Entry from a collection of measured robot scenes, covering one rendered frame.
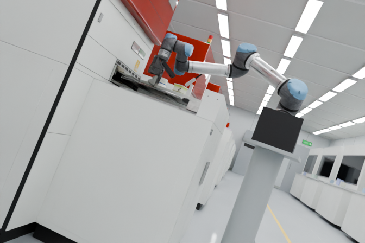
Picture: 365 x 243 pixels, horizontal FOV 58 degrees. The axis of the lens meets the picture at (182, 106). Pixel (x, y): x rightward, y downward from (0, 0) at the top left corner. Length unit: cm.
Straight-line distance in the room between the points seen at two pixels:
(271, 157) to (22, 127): 120
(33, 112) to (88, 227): 58
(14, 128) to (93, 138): 34
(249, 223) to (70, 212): 88
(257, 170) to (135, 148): 65
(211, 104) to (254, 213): 61
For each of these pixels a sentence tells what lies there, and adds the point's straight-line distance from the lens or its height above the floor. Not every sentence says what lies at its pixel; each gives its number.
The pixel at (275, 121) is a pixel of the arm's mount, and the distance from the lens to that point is 179.
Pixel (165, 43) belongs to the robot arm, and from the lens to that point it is 203.
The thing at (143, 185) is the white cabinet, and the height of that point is 43.
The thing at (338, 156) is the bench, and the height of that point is 169.
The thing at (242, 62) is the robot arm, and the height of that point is 126.
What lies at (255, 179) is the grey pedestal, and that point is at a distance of 178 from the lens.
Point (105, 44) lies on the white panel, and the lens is 167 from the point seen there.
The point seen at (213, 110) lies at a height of 87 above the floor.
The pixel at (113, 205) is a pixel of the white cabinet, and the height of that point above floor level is 30.
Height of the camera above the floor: 72
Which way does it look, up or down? 5 degrees up
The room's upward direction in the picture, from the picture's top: 21 degrees clockwise
